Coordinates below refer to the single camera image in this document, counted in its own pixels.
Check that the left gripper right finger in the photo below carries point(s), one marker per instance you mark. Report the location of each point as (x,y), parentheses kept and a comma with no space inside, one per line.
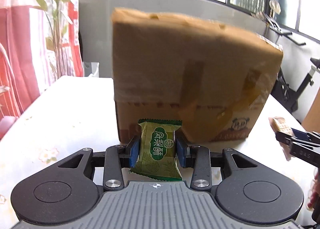
(197,158)

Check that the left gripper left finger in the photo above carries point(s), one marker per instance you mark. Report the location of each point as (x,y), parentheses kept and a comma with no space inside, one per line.
(119,157)

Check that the beige wafer snack packet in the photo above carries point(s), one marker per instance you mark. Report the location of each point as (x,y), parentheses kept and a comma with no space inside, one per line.
(279,124)

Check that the green pineapple cake packet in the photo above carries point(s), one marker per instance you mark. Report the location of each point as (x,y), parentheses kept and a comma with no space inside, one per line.
(157,154)

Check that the person's right hand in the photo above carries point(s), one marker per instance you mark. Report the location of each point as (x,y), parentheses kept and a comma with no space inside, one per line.
(313,194)

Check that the black exercise bike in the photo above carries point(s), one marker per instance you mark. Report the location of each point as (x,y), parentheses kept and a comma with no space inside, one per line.
(299,71)

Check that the brown cardboard box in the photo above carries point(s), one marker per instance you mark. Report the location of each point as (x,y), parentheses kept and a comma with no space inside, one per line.
(213,77)

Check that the tall green plant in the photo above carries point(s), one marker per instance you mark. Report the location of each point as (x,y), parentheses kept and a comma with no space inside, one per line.
(59,22)

